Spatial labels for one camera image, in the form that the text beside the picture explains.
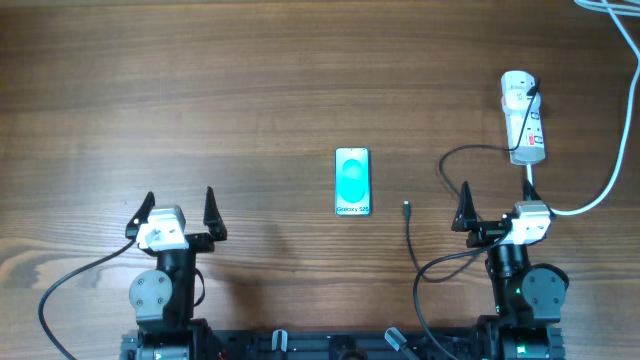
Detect white cables top corner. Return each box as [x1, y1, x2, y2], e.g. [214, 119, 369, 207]
[573, 0, 640, 18]

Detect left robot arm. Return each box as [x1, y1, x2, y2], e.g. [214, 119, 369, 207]
[120, 188, 227, 360]

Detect white power strip cord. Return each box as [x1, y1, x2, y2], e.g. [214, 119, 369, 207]
[524, 0, 640, 217]

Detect white USB charger plug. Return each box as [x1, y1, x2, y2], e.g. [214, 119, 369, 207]
[502, 84, 541, 115]

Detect Galaxy smartphone cyan screen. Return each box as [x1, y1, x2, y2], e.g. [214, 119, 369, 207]
[335, 148, 371, 216]

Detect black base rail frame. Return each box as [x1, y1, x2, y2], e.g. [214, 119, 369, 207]
[119, 326, 566, 360]

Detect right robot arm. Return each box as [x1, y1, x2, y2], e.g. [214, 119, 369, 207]
[451, 181, 569, 360]

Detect black USB charging cable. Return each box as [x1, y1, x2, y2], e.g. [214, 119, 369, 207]
[402, 77, 542, 284]

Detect white power strip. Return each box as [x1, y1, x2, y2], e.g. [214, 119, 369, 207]
[500, 70, 546, 166]

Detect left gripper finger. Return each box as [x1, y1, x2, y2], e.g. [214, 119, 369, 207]
[203, 186, 227, 241]
[125, 191, 155, 238]

